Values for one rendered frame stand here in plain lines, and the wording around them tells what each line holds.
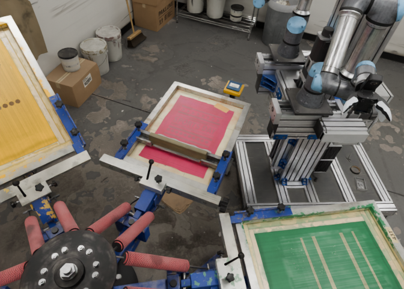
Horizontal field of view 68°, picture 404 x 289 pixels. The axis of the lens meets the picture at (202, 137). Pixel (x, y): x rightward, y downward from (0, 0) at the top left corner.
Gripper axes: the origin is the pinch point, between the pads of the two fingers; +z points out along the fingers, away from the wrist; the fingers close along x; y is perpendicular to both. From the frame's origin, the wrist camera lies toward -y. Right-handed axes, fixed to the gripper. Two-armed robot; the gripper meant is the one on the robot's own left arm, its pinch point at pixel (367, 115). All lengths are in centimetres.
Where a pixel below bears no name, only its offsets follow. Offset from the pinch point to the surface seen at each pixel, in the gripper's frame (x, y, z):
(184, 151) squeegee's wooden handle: 79, 55, -9
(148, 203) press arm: 81, 53, 29
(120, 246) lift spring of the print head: 74, 35, 58
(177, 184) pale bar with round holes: 73, 54, 13
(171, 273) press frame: 57, 55, 55
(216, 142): 67, 64, -29
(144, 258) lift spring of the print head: 65, 40, 58
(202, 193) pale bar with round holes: 59, 56, 14
